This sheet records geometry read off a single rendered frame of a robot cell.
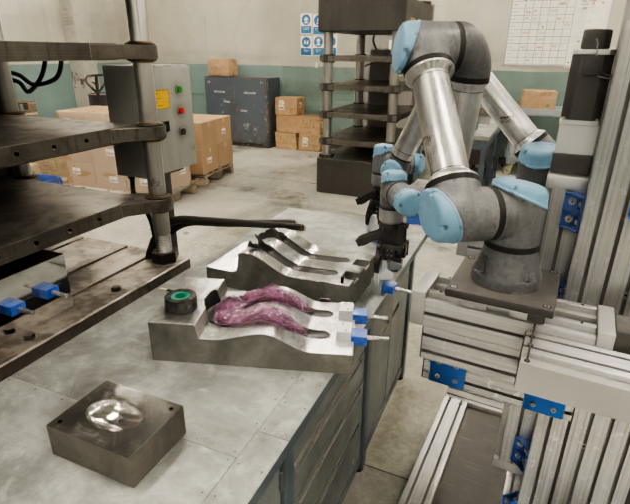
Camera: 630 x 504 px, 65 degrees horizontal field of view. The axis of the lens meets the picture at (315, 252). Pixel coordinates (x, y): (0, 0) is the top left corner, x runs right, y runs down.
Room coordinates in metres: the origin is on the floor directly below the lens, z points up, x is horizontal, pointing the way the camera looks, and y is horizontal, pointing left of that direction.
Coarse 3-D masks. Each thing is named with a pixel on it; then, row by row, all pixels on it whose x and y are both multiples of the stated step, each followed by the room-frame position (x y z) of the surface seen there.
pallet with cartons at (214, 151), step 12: (204, 120) 6.03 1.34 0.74; (216, 120) 6.18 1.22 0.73; (228, 120) 6.49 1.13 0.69; (204, 132) 5.85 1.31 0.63; (216, 132) 6.14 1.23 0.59; (228, 132) 6.47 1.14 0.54; (204, 144) 5.82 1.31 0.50; (216, 144) 6.13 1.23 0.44; (228, 144) 6.43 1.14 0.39; (204, 156) 5.82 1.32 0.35; (216, 156) 6.11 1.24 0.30; (228, 156) 6.42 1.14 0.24; (192, 168) 5.81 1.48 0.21; (204, 168) 5.80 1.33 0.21; (216, 168) 6.09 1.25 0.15; (228, 168) 6.47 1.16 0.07; (204, 180) 5.78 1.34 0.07
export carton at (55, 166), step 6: (60, 156) 5.61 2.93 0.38; (36, 162) 5.73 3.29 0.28; (42, 162) 5.69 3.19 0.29; (48, 162) 5.66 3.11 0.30; (54, 162) 5.63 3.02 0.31; (60, 162) 5.61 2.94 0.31; (42, 168) 5.70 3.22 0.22; (48, 168) 5.67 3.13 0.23; (54, 168) 5.64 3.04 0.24; (60, 168) 5.62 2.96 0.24; (48, 174) 5.69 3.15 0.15; (54, 174) 5.66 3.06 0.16; (60, 174) 5.63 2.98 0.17; (66, 174) 5.60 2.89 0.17
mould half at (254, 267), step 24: (264, 240) 1.53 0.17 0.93; (216, 264) 1.50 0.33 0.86; (240, 264) 1.43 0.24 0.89; (264, 264) 1.39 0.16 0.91; (312, 264) 1.45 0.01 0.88; (336, 264) 1.44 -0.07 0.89; (240, 288) 1.43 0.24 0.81; (312, 288) 1.33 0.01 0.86; (336, 288) 1.30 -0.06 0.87; (360, 288) 1.39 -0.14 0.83
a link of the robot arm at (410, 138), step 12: (408, 120) 1.65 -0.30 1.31; (408, 132) 1.63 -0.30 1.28; (420, 132) 1.62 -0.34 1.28; (396, 144) 1.67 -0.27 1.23; (408, 144) 1.63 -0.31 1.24; (396, 156) 1.65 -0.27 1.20; (408, 156) 1.64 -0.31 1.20; (384, 168) 1.65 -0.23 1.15; (396, 168) 1.63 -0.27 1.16; (408, 168) 1.70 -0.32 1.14
